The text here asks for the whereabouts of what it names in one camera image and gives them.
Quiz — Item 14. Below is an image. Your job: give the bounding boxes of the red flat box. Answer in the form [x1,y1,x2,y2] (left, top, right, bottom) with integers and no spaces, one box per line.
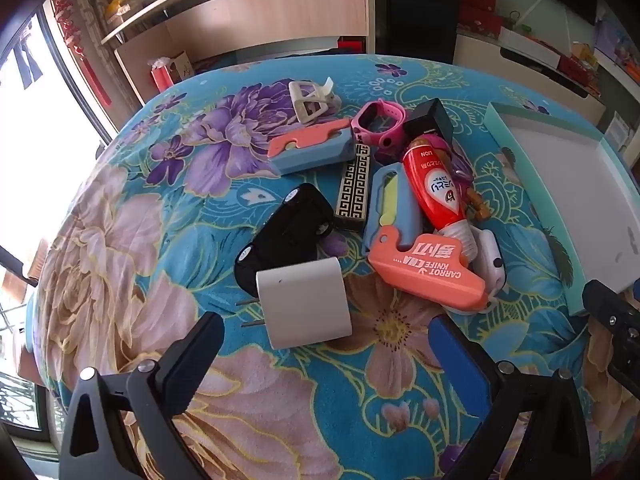
[557,52,598,88]

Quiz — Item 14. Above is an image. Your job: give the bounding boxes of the white plastic toy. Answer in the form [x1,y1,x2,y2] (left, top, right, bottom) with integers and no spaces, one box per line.
[470,230,507,306]

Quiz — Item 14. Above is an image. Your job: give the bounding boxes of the hanging dark clothes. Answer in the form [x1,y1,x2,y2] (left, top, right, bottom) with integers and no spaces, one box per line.
[12,37,43,91]

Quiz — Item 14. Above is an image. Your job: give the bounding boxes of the red gift bag with plastic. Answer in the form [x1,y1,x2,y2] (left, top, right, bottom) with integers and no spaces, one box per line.
[147,57,176,93]

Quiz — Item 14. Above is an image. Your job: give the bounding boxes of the gold black patterned lighter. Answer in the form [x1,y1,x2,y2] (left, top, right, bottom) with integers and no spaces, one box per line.
[334,144,373,233]

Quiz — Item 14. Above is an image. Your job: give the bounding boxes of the red hanging ornament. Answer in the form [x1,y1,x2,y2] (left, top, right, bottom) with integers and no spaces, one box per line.
[50,0,113,106]

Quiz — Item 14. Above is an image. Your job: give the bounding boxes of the teal white box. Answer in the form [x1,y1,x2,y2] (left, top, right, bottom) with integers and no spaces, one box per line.
[484,101,640,317]

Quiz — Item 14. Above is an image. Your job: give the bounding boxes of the white charger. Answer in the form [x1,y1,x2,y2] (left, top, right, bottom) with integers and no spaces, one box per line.
[240,257,353,351]

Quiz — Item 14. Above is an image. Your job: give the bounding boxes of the wooden desk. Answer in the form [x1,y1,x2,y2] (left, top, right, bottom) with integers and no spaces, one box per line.
[100,0,376,106]

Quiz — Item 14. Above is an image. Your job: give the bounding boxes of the yellow object on desk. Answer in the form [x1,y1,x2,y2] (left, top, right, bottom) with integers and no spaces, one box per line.
[105,0,138,23]

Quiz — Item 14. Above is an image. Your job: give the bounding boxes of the cream plastic clip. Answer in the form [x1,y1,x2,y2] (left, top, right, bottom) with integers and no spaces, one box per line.
[288,76,342,124]

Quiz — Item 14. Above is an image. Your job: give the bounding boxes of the white flat box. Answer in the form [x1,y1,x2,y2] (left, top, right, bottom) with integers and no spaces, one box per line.
[500,25,561,68]

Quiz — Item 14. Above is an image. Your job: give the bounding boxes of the large orange toy knife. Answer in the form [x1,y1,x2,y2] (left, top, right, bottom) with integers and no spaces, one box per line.
[367,225,488,313]

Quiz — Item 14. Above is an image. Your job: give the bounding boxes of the black charger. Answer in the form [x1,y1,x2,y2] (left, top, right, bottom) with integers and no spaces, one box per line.
[403,98,455,143]

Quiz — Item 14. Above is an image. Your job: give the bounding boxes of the black toy car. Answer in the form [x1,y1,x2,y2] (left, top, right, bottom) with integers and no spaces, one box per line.
[234,183,336,293]

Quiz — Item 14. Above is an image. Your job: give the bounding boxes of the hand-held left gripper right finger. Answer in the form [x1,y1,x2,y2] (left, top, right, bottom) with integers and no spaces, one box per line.
[427,315,596,480]

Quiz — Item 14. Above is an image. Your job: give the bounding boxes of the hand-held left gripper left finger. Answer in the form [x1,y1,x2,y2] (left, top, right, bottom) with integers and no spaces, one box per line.
[59,311,226,480]

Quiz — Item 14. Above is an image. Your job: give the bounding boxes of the pink brown puppy toy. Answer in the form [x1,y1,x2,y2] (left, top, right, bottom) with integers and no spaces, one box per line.
[420,132,493,221]

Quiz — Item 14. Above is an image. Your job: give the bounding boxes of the black water dispenser cabinet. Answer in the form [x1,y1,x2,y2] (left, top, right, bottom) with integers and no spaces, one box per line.
[375,0,463,66]

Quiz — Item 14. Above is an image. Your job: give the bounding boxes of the red toothpaste tube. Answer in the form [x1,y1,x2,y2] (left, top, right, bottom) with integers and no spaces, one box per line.
[402,139,481,263]

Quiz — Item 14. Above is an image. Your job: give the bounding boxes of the purple box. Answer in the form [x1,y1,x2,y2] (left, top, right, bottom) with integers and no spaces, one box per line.
[595,22,636,68]

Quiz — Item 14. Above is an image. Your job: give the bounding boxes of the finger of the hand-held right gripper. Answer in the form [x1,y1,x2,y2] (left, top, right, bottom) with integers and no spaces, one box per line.
[582,280,640,391]

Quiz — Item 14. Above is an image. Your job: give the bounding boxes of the small blue orange toy knife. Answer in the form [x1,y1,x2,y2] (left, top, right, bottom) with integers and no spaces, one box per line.
[267,119,357,177]

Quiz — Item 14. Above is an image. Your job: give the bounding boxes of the red gift box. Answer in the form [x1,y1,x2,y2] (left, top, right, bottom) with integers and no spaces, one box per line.
[457,7,503,38]

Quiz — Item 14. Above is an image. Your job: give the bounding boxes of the cream television stand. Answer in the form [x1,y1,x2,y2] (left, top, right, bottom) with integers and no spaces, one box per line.
[452,27,608,126]

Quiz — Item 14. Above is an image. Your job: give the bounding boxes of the pink kids watch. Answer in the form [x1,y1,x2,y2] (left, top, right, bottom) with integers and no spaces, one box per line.
[350,100,411,158]

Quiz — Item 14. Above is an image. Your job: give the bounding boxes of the blue yellow toy knife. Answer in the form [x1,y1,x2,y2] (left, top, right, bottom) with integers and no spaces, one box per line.
[362,165,426,256]

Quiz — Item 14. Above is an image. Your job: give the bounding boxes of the beige paper bag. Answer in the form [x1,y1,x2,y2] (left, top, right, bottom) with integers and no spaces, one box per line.
[170,51,193,81]

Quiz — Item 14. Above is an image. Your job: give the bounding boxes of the floral blanket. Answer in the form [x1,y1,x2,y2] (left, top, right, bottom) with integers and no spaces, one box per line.
[30,52,640,480]

